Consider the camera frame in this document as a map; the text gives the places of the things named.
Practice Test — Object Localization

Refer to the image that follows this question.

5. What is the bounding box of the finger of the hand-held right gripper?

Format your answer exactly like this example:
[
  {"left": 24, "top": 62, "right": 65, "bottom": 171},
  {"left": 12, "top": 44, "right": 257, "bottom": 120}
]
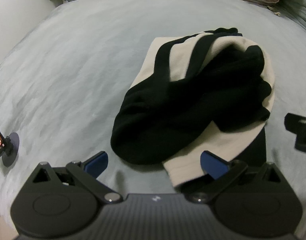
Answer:
[
  {"left": 295, "top": 131, "right": 306, "bottom": 155},
  {"left": 285, "top": 113, "right": 306, "bottom": 132}
]

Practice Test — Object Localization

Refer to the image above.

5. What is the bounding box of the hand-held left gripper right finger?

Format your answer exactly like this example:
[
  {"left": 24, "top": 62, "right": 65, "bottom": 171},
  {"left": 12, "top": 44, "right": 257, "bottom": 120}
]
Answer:
[{"left": 187, "top": 151, "right": 284, "bottom": 204}]

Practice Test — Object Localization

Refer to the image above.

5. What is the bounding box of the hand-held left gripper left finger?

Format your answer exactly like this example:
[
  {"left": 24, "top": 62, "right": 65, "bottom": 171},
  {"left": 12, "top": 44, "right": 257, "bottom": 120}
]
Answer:
[{"left": 31, "top": 151, "right": 123, "bottom": 204}]

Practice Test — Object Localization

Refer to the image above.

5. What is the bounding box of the cream and black shirt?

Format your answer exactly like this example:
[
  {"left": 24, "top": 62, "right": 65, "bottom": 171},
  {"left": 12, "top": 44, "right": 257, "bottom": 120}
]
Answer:
[{"left": 110, "top": 27, "right": 275, "bottom": 188}]

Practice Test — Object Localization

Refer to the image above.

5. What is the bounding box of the grey quilted bedspread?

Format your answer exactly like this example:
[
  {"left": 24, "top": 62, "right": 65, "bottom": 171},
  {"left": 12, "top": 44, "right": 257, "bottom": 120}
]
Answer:
[{"left": 275, "top": 0, "right": 306, "bottom": 39}]

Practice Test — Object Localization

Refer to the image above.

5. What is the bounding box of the beige knotted tassel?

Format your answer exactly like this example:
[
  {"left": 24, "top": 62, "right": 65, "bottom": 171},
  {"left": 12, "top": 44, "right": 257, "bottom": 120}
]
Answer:
[{"left": 269, "top": 5, "right": 282, "bottom": 17}]

